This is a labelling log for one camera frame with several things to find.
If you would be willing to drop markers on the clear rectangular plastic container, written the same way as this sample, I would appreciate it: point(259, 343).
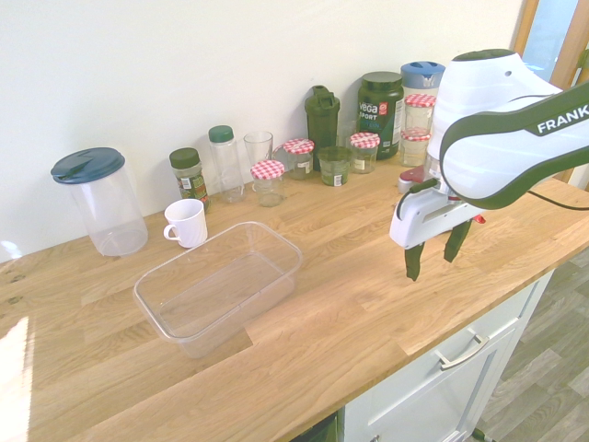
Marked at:
point(221, 294)

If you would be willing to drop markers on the silver cabinet knob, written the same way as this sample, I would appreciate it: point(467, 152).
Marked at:
point(375, 438)

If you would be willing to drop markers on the spice jar with dark lid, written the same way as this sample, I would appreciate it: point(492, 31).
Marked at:
point(189, 179)

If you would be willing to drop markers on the white drawer front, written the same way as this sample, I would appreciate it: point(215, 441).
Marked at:
point(488, 322)

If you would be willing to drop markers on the dark green shaker bottle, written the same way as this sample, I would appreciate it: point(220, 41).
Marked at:
point(322, 124)

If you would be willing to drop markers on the glass jar checkered lid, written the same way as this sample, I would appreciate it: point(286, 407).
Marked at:
point(268, 182)
point(414, 149)
point(419, 110)
point(365, 154)
point(299, 159)

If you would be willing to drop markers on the dark Vega protein tub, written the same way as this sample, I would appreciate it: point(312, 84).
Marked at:
point(379, 115)

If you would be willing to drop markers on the tall clear glass mug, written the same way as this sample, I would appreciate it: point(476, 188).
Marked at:
point(257, 147)

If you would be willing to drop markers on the white ceramic mug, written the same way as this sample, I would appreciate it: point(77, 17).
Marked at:
point(188, 223)

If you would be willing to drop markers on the clear bottle with green lid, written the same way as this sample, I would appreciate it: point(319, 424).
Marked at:
point(225, 161)

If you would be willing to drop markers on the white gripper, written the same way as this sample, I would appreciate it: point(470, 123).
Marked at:
point(421, 221)

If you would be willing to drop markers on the translucent pitcher light-blue lid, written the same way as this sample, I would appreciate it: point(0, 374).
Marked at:
point(421, 76)

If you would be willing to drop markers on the green plastic tub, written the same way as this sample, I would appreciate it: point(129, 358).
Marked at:
point(333, 168)

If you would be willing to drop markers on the large clear dark-lidded pitcher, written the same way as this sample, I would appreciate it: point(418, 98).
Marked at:
point(108, 207)

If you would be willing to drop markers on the black dishwasher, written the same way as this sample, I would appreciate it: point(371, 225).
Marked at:
point(324, 428)

